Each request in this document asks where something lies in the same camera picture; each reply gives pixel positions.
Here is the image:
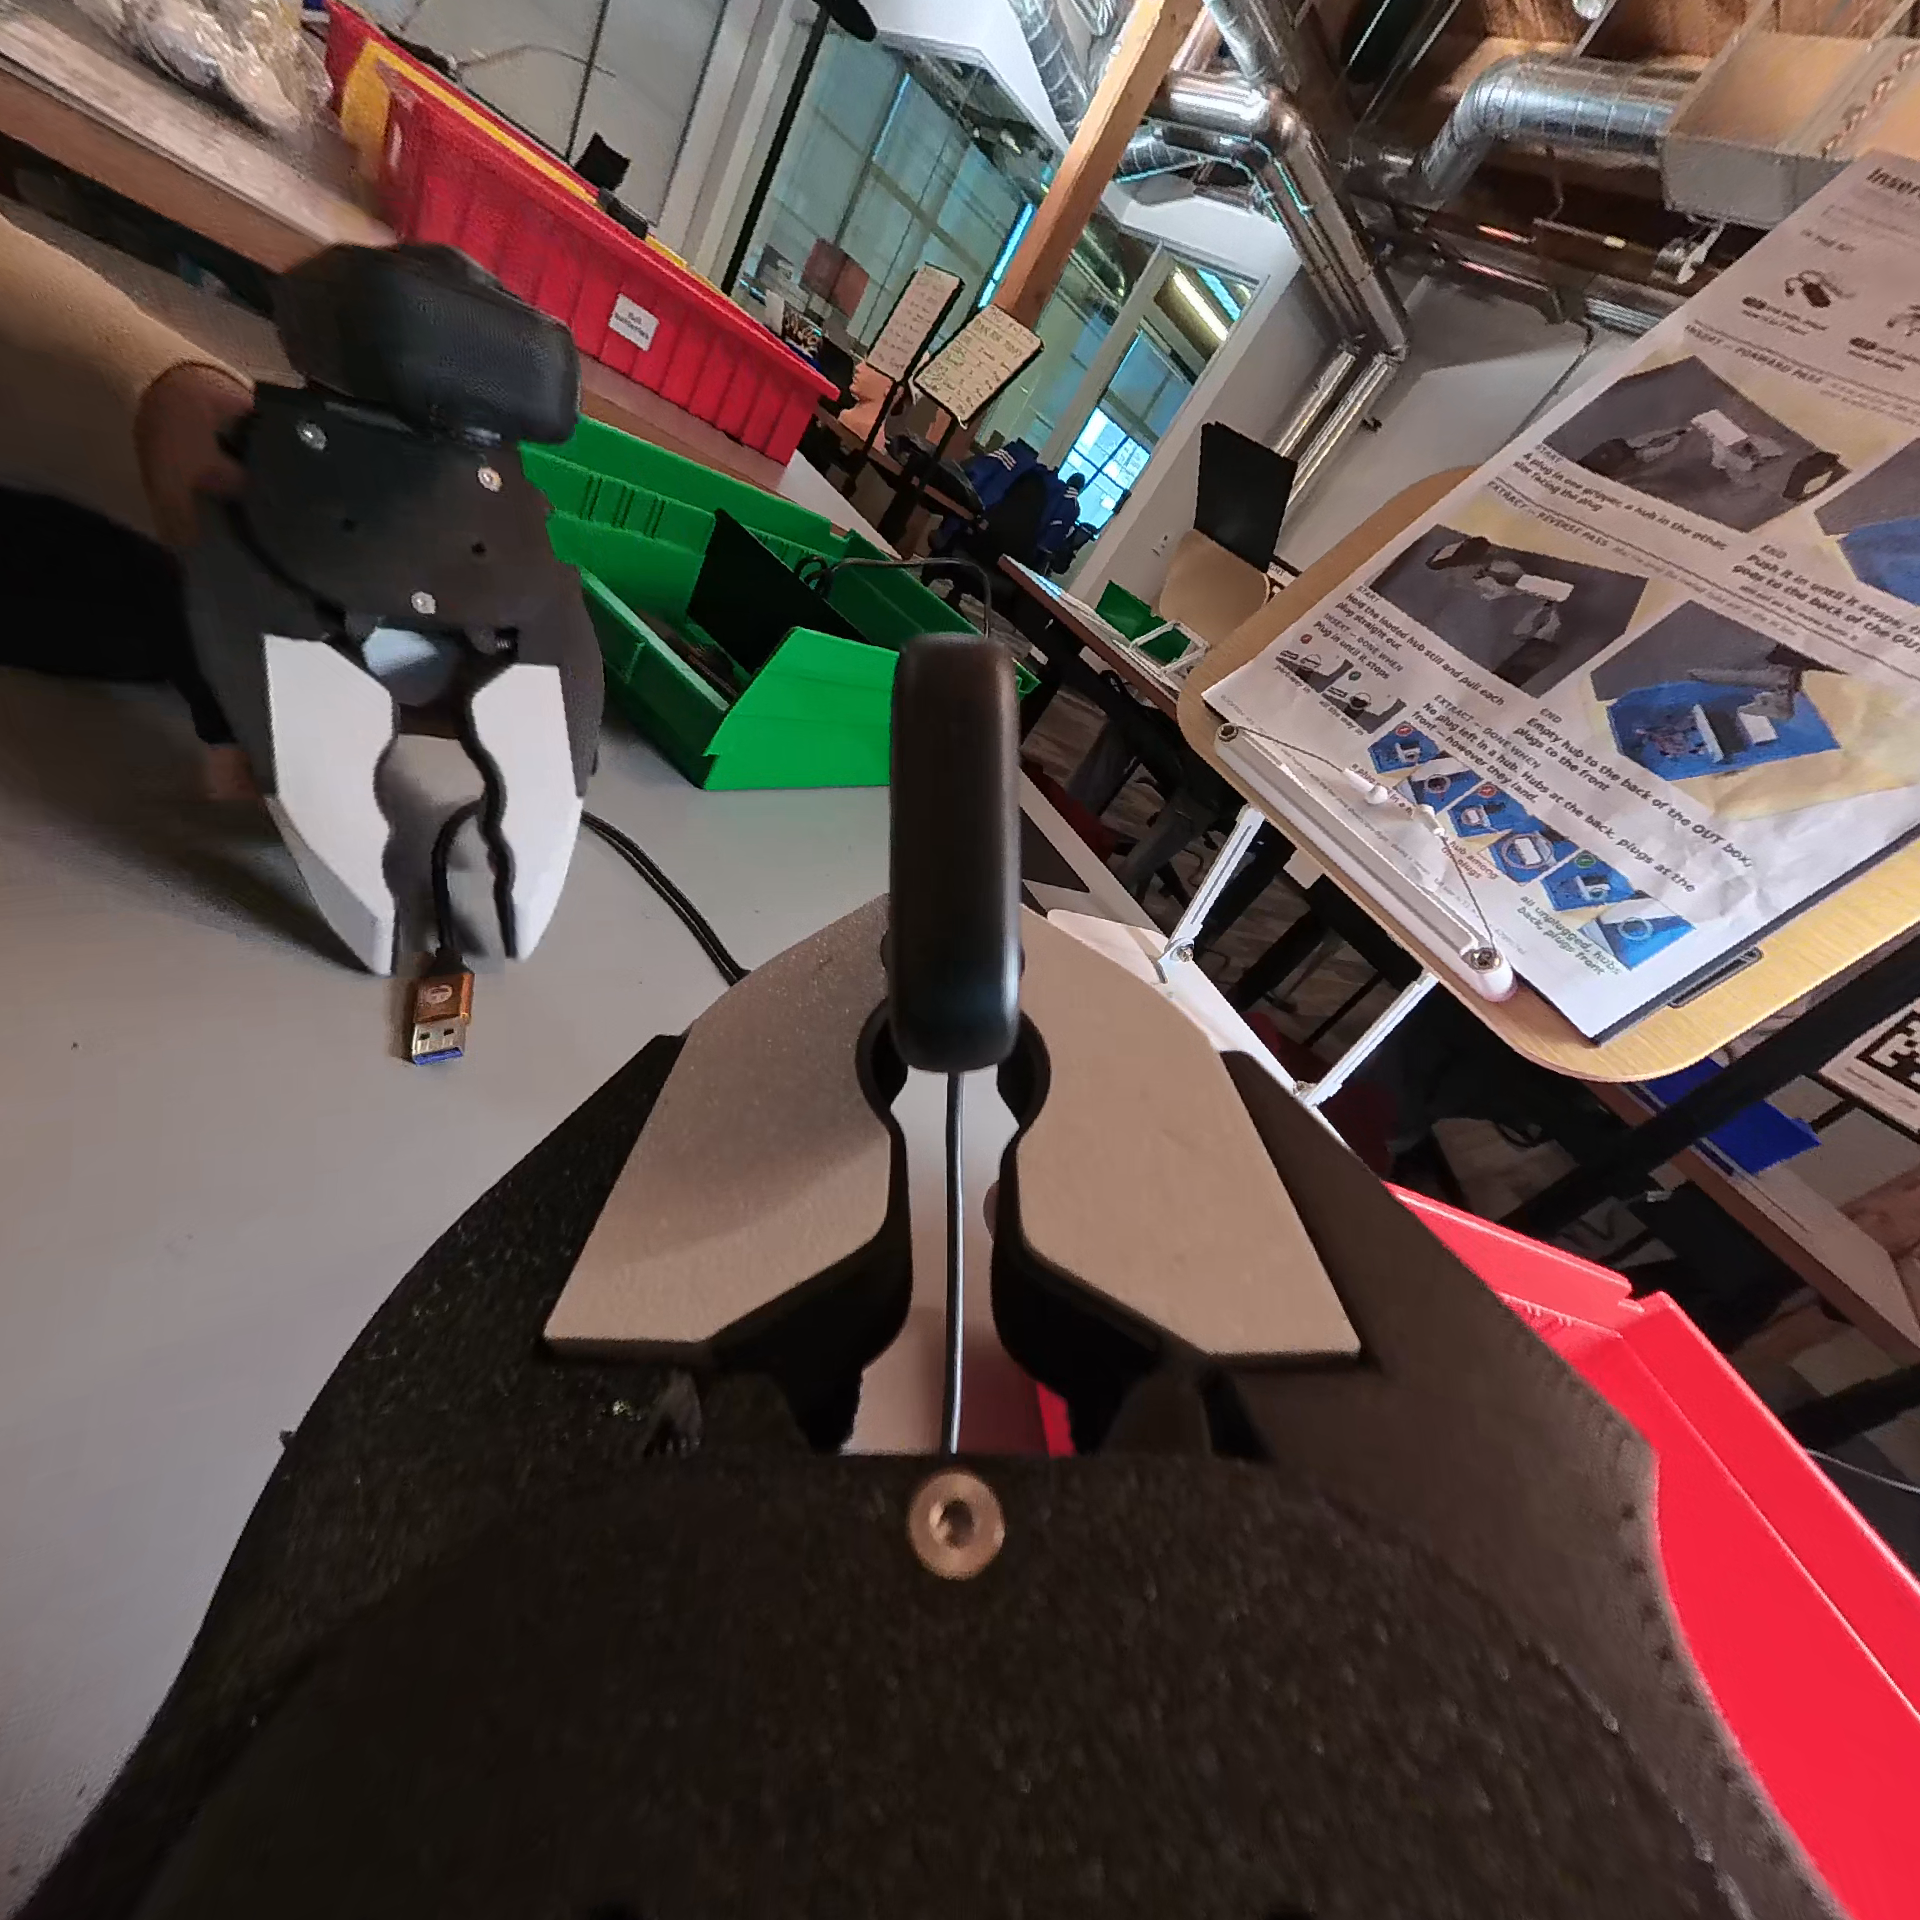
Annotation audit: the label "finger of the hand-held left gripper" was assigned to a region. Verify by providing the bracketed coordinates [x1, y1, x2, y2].
[455, 661, 588, 964]
[264, 632, 404, 976]

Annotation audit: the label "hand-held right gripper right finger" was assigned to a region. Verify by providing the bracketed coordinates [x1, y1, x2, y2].
[991, 914, 1368, 1373]

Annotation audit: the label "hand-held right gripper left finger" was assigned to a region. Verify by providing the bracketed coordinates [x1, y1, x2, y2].
[540, 896, 916, 1362]

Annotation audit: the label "black usb cable orange plug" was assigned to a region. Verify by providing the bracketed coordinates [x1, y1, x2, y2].
[404, 802, 753, 1069]

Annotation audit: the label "green plastic bin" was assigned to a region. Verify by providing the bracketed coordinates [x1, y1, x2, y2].
[516, 411, 1041, 792]

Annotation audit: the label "black usb hub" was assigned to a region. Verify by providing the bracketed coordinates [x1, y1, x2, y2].
[888, 632, 1029, 1455]

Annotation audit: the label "red plastic bin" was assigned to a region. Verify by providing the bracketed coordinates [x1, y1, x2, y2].
[1035, 1181, 1920, 1920]

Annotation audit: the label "person's left forearm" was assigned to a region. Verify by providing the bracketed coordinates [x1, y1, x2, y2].
[0, 211, 250, 541]

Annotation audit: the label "person's left hand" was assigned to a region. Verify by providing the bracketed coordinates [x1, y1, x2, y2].
[136, 364, 255, 554]

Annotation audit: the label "black bin divider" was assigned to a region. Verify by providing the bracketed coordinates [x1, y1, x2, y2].
[688, 509, 864, 676]

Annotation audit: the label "red slatted crate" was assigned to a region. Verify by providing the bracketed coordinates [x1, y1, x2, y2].
[368, 59, 842, 467]

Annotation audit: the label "crumpled aluminium foil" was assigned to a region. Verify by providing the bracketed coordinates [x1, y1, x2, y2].
[76, 0, 314, 127]

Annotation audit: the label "text board on stand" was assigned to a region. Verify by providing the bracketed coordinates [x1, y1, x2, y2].
[914, 304, 1047, 426]
[863, 268, 965, 386]

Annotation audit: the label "blue plastic bin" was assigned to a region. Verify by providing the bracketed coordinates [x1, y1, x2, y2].
[1633, 1053, 1824, 1174]

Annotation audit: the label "small green bin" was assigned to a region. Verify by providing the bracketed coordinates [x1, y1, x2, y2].
[1096, 582, 1202, 663]

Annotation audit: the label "wooden poster board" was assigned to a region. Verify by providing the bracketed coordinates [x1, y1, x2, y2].
[1176, 464, 1920, 1085]

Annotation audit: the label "black flat panel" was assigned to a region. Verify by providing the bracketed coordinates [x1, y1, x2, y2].
[1192, 422, 1301, 576]

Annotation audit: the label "black white marker sign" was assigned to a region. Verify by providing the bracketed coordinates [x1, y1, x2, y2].
[1820, 997, 1920, 1135]

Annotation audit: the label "instruction poster sheet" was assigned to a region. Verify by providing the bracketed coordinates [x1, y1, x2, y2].
[1205, 150, 1920, 1046]

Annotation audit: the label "wooden post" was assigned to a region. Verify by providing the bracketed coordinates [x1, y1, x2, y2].
[991, 0, 1211, 324]

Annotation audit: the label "silver duct pipes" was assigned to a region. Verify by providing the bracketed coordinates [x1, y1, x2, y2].
[1125, 0, 1696, 453]

